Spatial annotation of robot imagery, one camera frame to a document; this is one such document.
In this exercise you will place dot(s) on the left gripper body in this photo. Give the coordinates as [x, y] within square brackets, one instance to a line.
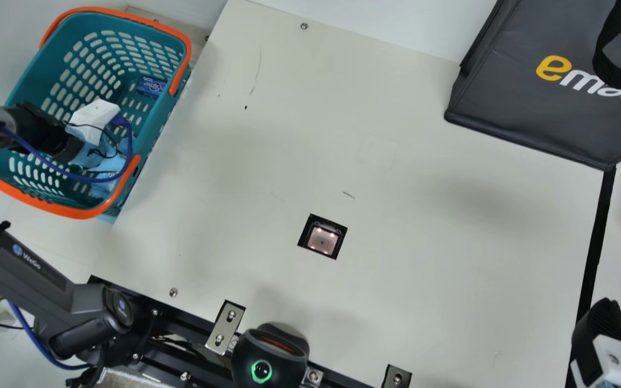
[85, 155]

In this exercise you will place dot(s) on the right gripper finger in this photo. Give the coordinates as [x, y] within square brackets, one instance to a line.
[599, 337]

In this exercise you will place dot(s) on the wet wipes pack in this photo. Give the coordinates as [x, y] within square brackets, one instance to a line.
[108, 168]

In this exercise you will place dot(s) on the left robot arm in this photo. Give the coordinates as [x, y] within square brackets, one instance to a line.
[35, 269]

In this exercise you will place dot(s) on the teal shopping basket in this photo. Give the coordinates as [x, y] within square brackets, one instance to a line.
[105, 27]

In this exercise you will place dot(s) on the small square scanner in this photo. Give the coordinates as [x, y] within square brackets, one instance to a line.
[322, 238]

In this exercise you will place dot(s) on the black strip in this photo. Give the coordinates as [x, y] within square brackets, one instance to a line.
[596, 242]

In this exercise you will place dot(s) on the small blue tin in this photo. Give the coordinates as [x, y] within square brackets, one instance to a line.
[150, 86]

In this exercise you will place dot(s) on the black device with green light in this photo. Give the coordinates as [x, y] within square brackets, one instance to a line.
[270, 350]

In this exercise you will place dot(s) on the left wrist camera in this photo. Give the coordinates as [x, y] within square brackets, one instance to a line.
[95, 116]

